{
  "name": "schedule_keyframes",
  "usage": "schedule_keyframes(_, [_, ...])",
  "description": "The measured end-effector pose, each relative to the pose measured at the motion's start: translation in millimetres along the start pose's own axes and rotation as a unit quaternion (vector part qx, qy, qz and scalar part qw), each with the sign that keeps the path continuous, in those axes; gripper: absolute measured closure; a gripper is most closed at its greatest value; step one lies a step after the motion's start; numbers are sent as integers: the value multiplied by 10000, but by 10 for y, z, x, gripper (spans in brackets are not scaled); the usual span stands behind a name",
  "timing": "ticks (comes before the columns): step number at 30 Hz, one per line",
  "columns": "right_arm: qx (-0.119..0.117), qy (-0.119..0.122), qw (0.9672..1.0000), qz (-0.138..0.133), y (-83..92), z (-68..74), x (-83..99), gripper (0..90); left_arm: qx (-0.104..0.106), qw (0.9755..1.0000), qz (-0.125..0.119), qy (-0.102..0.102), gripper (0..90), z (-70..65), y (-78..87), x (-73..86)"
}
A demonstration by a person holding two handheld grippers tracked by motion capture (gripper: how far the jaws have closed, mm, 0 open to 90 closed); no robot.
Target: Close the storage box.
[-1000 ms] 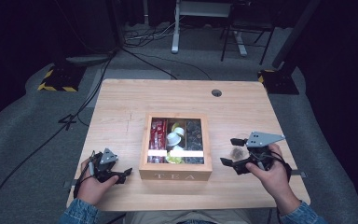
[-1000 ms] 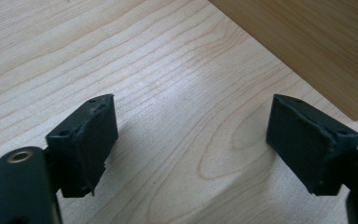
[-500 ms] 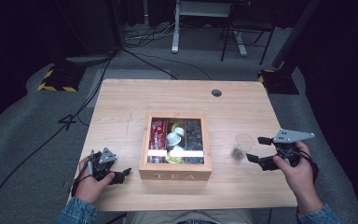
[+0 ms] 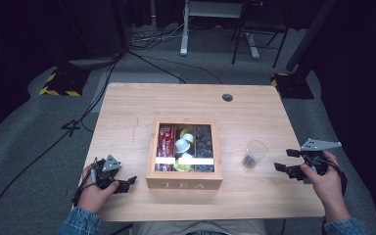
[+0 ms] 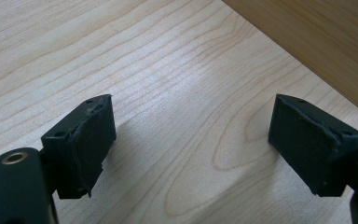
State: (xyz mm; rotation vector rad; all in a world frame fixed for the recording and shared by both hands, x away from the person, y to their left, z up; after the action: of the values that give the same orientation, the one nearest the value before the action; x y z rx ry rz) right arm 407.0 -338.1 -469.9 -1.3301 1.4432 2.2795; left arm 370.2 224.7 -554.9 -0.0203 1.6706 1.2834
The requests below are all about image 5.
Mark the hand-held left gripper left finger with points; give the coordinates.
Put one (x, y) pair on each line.
(80, 146)

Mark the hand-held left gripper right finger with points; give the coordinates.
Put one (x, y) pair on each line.
(310, 146)

